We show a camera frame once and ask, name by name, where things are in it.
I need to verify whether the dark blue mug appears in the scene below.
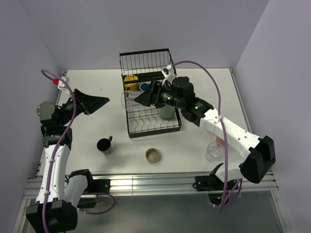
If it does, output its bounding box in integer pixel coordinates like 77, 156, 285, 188
139, 82, 150, 91

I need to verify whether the aluminium frame rail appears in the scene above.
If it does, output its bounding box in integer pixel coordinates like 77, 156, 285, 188
22, 171, 278, 199

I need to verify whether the black metal mug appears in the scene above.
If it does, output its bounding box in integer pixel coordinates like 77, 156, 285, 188
96, 136, 113, 155

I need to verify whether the clear glass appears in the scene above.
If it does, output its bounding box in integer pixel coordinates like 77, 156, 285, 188
205, 142, 225, 162
121, 90, 143, 110

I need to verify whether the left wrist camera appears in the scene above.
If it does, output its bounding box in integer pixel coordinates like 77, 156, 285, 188
53, 76, 70, 95

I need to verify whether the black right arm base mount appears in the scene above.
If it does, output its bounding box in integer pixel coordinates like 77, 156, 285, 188
192, 175, 224, 206

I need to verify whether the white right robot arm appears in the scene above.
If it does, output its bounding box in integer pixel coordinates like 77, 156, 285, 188
135, 77, 276, 189

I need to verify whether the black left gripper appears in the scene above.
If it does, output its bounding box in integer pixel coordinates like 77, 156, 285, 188
59, 88, 109, 126

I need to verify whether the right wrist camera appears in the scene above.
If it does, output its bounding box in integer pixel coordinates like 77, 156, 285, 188
161, 65, 176, 85

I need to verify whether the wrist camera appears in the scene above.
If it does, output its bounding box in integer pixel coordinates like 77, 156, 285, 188
161, 65, 176, 85
53, 76, 70, 95

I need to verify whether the small brown glass jar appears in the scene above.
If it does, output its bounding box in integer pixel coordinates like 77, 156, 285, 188
145, 148, 161, 164

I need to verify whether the green plastic cup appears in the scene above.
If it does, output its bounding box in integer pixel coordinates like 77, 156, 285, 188
158, 105, 175, 119

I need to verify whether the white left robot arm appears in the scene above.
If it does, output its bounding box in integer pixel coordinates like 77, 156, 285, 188
26, 89, 110, 233

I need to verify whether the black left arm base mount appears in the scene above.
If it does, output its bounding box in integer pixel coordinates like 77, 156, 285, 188
77, 179, 111, 209

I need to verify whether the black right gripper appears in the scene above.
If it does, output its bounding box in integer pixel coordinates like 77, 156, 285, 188
135, 80, 184, 109

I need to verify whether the yellow ceramic mug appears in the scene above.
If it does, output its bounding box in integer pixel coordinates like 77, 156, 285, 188
123, 75, 139, 91

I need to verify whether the black wire dish rack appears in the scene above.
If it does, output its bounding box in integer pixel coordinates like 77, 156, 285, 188
120, 48, 182, 139

